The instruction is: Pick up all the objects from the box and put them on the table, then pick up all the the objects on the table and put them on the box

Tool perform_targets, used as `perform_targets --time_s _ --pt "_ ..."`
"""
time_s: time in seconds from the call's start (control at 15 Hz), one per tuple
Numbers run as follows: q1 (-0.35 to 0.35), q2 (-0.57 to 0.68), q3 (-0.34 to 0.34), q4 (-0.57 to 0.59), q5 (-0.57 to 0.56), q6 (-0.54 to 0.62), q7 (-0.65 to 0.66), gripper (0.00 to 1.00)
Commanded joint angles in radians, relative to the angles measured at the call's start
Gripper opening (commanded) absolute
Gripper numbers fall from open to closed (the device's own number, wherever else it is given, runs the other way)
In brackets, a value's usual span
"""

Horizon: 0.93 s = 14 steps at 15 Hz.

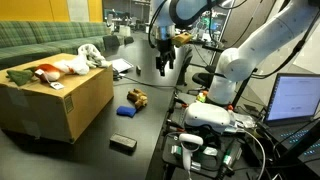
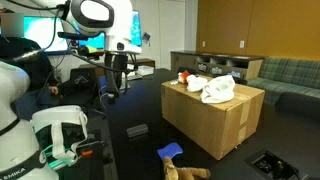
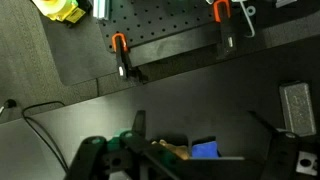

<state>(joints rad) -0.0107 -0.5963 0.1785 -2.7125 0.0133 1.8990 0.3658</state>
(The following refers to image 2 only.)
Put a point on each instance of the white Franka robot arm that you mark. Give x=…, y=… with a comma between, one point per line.
x=13, y=150

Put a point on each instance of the black office chair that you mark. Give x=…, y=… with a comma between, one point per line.
x=80, y=88

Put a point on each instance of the white cloth toy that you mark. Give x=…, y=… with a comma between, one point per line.
x=218, y=90

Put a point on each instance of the black stereo camera bar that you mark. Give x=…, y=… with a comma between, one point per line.
x=71, y=35

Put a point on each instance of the white box device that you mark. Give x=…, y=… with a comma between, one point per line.
x=135, y=76

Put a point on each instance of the brown plush animal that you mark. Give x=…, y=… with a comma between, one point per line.
x=186, y=173

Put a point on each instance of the orange marker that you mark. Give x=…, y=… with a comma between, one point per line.
x=87, y=153

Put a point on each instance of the black eraser block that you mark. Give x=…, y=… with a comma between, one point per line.
x=137, y=130

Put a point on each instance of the bright computer monitor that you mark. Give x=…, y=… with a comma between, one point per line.
x=40, y=33

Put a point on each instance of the large wall TV screen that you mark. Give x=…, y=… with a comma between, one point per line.
x=136, y=30

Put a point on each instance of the white wall outlet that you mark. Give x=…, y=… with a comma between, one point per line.
x=203, y=43
x=241, y=44

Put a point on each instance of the large cardboard box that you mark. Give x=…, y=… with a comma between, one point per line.
x=206, y=123

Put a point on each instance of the wooden desk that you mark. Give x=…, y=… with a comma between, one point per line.
x=146, y=61

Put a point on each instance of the wooden cabinet with dark top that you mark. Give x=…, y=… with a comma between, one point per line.
x=186, y=60

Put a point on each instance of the red white plush toy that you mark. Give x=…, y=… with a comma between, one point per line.
x=196, y=83

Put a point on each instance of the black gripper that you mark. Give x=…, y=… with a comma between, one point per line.
x=116, y=63

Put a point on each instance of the blue sponge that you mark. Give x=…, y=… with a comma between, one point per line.
x=170, y=150

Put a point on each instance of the white paper stack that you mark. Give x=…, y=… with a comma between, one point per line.
x=145, y=70

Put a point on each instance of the green plaid sofa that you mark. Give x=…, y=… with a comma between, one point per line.
x=290, y=73

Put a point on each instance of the operator left hand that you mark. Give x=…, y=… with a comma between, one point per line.
x=54, y=90

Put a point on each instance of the black table outlet box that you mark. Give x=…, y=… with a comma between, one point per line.
x=266, y=165

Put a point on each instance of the person in dark clothes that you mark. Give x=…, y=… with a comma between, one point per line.
x=20, y=56

